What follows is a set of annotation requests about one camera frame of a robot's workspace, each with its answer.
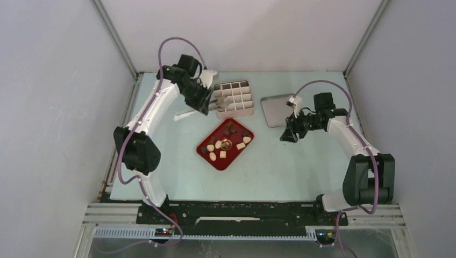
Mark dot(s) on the white oval chocolate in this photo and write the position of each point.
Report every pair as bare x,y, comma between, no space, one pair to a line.
212,156
218,144

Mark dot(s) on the silver metal box lid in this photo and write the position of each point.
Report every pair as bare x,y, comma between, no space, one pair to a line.
276,110

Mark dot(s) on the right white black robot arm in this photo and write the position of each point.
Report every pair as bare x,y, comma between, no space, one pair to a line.
370,175

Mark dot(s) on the round foil wrapped chocolate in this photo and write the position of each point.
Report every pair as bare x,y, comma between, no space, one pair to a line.
226,144

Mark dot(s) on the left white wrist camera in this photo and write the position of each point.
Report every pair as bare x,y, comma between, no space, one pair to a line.
207,77

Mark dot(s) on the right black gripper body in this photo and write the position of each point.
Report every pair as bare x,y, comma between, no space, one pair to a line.
302,124

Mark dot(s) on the silver metal tongs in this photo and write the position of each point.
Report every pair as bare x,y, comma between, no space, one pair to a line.
216,103

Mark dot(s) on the white square chocolate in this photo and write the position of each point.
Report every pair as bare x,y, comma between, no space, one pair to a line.
240,146

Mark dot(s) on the red plastic tray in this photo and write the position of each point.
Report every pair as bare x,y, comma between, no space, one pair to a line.
233,153

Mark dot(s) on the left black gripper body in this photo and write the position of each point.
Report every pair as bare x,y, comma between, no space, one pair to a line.
196,95

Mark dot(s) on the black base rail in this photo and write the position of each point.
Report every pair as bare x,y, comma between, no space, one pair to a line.
240,218

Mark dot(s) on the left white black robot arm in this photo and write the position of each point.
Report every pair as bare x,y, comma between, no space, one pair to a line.
135,147

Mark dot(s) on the grey cable duct strip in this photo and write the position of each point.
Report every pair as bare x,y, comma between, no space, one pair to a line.
151,233

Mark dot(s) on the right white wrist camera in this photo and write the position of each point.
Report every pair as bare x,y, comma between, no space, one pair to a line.
296,103

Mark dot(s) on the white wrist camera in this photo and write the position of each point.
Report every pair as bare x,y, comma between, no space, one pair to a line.
296,103
207,77

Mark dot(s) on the white chocolate piece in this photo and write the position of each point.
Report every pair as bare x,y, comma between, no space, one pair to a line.
210,148

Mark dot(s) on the white divided chocolate box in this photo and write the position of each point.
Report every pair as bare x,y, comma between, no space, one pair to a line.
239,95

